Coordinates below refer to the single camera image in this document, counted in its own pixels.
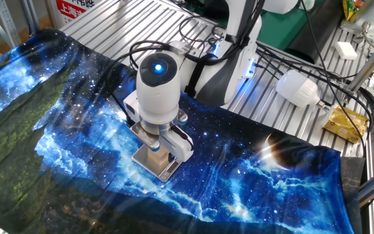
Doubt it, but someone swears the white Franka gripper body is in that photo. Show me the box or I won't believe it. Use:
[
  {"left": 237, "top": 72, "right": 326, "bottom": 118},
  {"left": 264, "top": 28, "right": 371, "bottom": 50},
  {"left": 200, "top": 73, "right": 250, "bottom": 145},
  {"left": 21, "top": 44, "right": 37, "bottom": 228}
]
[{"left": 123, "top": 90, "right": 195, "bottom": 163}]

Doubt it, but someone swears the beige wooden cube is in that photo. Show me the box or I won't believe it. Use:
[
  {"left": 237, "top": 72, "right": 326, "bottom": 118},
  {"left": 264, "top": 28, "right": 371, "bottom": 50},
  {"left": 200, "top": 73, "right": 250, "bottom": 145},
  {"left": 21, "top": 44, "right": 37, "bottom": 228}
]
[{"left": 147, "top": 144, "right": 172, "bottom": 170}]

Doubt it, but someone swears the silver digital scale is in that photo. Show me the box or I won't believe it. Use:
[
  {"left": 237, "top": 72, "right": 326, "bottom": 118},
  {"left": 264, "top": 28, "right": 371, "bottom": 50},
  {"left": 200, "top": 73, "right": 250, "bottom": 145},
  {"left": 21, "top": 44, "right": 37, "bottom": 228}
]
[{"left": 131, "top": 144, "right": 182, "bottom": 183}]

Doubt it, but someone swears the galaxy print cloth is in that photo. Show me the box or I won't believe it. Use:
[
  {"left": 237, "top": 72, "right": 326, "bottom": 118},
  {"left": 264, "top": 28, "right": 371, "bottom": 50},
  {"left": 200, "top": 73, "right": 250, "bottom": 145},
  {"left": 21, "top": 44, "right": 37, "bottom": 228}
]
[{"left": 0, "top": 27, "right": 356, "bottom": 234}]

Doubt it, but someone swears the white LED bulb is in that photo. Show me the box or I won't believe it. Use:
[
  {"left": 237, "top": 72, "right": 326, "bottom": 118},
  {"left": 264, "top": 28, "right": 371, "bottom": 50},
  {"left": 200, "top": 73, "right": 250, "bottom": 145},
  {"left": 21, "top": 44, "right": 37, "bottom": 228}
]
[{"left": 275, "top": 69, "right": 326, "bottom": 109}]

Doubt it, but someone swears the gold snack packet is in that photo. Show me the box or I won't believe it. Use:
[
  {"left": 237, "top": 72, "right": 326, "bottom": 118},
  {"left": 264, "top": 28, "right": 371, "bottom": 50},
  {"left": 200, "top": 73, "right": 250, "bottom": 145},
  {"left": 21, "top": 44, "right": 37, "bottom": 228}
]
[{"left": 322, "top": 104, "right": 369, "bottom": 145}]

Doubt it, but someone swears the red and white sign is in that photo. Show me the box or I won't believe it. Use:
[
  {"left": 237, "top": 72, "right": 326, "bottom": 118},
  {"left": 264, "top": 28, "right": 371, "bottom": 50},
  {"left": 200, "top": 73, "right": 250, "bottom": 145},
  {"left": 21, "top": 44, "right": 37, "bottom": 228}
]
[{"left": 45, "top": 0, "right": 105, "bottom": 29}]

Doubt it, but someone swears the black rolled mat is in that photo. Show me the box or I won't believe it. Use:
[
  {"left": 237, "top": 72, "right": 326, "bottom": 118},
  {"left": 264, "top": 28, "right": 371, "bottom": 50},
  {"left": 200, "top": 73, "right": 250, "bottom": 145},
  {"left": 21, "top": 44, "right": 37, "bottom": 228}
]
[{"left": 284, "top": 0, "right": 344, "bottom": 64}]

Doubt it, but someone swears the dark underlay mat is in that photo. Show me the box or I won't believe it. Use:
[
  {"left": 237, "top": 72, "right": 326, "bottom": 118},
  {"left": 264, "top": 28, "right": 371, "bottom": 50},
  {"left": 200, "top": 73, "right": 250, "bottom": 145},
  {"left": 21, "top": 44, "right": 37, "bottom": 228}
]
[{"left": 338, "top": 155, "right": 367, "bottom": 234}]

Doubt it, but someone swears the white round cap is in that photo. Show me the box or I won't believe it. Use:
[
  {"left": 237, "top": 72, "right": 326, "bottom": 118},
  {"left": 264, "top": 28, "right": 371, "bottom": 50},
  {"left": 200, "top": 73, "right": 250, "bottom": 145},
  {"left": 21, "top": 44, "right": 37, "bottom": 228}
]
[{"left": 299, "top": 0, "right": 316, "bottom": 11}]

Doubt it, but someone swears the white rectangular block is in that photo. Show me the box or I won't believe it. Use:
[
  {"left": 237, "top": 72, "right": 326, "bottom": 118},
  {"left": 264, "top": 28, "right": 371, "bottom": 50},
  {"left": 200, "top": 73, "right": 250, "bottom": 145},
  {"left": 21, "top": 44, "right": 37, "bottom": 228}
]
[{"left": 334, "top": 41, "right": 359, "bottom": 61}]

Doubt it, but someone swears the grey perforated shelf upright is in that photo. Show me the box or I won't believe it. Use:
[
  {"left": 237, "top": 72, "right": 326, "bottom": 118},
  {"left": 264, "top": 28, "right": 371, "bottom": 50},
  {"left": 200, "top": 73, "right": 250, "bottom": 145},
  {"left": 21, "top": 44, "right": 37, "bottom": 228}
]
[{"left": 0, "top": 0, "right": 23, "bottom": 49}]

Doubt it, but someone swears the colourful snack bag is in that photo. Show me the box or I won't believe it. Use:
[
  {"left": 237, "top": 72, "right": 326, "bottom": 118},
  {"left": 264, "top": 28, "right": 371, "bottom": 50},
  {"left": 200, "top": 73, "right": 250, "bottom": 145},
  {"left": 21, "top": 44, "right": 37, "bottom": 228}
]
[{"left": 342, "top": 0, "right": 366, "bottom": 21}]

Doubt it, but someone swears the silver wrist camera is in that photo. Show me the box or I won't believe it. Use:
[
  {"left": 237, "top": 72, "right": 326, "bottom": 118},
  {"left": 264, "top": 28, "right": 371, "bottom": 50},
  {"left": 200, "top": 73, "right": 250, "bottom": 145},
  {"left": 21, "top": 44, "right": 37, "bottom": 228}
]
[{"left": 129, "top": 121, "right": 161, "bottom": 152}]

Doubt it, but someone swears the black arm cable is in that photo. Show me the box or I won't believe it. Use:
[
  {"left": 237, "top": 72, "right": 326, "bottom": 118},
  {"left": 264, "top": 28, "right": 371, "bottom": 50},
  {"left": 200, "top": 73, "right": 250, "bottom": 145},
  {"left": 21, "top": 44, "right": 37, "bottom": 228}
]
[{"left": 104, "top": 0, "right": 266, "bottom": 128}]

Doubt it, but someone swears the black table cable bundle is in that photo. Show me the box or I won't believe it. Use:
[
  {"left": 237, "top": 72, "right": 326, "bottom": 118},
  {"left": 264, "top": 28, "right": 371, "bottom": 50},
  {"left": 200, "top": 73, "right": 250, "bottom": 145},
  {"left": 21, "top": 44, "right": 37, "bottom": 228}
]
[{"left": 254, "top": 0, "right": 374, "bottom": 157}]

